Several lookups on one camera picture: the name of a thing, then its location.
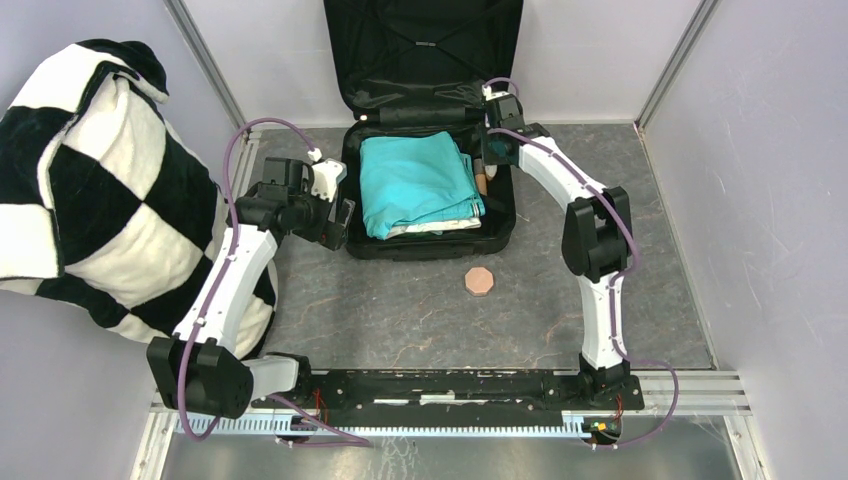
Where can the white shirt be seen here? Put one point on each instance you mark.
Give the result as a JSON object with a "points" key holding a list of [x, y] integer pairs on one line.
{"points": [[435, 227]]}

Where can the aluminium frame rail base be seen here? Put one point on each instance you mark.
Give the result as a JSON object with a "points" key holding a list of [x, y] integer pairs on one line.
{"points": [[696, 424]]}

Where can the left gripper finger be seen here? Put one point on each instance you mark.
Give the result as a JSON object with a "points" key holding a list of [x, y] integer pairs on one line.
{"points": [[333, 236], [345, 211]]}

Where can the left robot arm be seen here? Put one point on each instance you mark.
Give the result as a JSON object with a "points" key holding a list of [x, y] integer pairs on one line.
{"points": [[196, 369]]}

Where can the brown grey cylindrical bottle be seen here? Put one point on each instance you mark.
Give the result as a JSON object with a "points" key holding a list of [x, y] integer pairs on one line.
{"points": [[480, 176]]}

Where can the black suitcase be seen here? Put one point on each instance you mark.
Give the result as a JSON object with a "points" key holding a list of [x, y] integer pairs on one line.
{"points": [[413, 69]]}

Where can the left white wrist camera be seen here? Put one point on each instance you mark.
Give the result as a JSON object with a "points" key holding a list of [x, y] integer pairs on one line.
{"points": [[327, 174]]}

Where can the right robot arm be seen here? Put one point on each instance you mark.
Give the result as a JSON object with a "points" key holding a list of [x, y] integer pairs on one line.
{"points": [[597, 244]]}

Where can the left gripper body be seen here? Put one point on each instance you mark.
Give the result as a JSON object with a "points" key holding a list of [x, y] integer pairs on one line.
{"points": [[312, 214]]}

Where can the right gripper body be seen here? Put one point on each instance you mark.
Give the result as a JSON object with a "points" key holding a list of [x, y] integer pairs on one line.
{"points": [[485, 142]]}

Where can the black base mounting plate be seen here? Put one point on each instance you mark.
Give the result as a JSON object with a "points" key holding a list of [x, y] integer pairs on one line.
{"points": [[454, 398]]}

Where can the pink octagonal compact box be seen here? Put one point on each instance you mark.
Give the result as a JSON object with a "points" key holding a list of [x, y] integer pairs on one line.
{"points": [[479, 281]]}

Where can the black white checkered blanket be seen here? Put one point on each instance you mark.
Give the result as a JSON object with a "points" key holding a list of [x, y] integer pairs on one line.
{"points": [[103, 205]]}

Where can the teal shorts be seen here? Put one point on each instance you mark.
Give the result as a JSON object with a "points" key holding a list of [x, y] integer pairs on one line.
{"points": [[410, 180]]}

